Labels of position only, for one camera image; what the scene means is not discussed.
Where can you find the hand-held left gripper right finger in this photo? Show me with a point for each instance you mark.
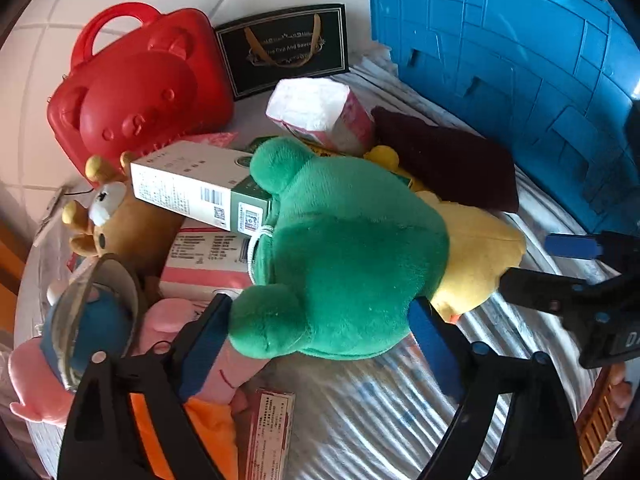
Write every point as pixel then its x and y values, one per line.
pixel 435 355

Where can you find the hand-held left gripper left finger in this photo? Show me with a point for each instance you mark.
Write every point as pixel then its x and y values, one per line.
pixel 205 345

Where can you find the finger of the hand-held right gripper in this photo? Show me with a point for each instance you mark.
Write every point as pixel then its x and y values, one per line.
pixel 570 245
pixel 540 292

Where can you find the pink white labelled tissue pack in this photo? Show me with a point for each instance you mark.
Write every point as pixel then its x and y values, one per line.
pixel 205 255

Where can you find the yellow duck plush green hat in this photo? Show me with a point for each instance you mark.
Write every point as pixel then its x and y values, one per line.
pixel 345 260

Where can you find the green yellow cardboard box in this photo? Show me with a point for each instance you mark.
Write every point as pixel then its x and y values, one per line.
pixel 404 176

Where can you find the person's right hand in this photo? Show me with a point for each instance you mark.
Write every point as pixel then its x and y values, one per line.
pixel 622 392

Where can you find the pink pig plush orange dress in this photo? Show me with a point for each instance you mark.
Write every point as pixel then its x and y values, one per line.
pixel 165 320

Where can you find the clear round plastic object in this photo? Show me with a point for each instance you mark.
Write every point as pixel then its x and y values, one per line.
pixel 122 285

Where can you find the red white printed packet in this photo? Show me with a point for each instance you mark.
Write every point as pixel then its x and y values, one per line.
pixel 270 435

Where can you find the pink pig plush blue dress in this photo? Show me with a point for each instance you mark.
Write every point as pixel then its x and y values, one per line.
pixel 95 325

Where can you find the brown bear plush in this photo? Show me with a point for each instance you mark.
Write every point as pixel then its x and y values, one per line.
pixel 130 225

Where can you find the dark maroon cloth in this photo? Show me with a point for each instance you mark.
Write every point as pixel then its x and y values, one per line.
pixel 450 160

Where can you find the white green medicine box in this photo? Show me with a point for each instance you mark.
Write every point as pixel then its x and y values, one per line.
pixel 185 185

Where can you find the blue plastic crate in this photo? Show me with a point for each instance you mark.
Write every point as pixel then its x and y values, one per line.
pixel 510 60

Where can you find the pink floral flat pack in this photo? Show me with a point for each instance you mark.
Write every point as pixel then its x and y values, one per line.
pixel 210 138

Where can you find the open pink tissue pack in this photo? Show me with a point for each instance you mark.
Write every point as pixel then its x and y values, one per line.
pixel 315 105

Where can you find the red bear-shaped carry case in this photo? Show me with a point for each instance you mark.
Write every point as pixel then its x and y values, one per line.
pixel 135 90

